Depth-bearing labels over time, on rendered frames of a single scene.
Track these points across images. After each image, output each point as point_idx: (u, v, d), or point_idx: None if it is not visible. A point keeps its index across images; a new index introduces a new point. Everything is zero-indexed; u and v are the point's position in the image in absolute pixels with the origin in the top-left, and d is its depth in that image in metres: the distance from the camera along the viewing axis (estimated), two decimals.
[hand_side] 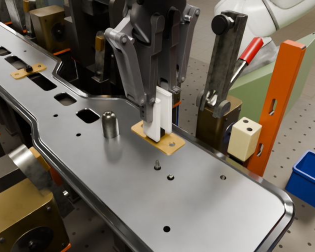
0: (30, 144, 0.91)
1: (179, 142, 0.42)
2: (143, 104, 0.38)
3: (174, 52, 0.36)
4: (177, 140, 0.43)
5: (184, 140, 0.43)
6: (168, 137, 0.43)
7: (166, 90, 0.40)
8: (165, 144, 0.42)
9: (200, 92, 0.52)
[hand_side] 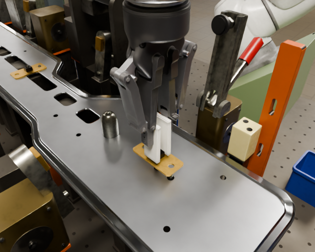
0: (30, 144, 0.91)
1: (178, 163, 0.45)
2: (144, 131, 0.41)
3: (173, 84, 0.39)
4: (176, 161, 0.46)
5: (182, 162, 0.46)
6: (168, 158, 0.46)
7: (165, 116, 0.43)
8: (164, 166, 0.45)
9: (200, 92, 0.52)
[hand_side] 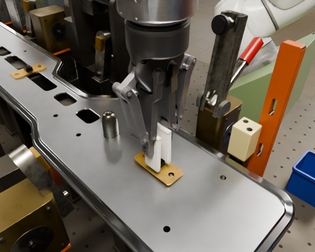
0: (30, 144, 0.91)
1: (178, 172, 0.46)
2: (145, 141, 0.42)
3: (173, 96, 0.40)
4: (176, 170, 0.47)
5: (182, 171, 0.47)
6: (168, 167, 0.47)
7: (166, 127, 0.44)
8: (165, 175, 0.46)
9: (200, 92, 0.52)
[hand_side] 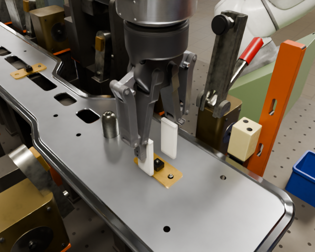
0: (30, 144, 0.91)
1: (177, 174, 0.47)
2: (137, 145, 0.41)
3: (176, 93, 0.40)
4: (175, 172, 0.47)
5: (182, 173, 0.47)
6: (167, 169, 0.48)
7: (172, 121, 0.45)
8: (164, 177, 0.46)
9: (200, 92, 0.52)
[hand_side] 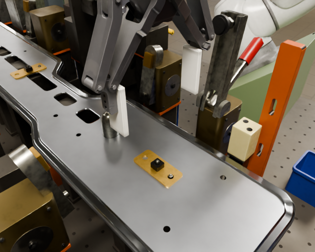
0: (30, 144, 0.91)
1: (177, 174, 0.47)
2: (104, 93, 0.32)
3: (190, 20, 0.35)
4: (175, 172, 0.47)
5: (182, 173, 0.47)
6: (167, 169, 0.48)
7: (195, 47, 0.40)
8: (164, 177, 0.46)
9: (200, 92, 0.52)
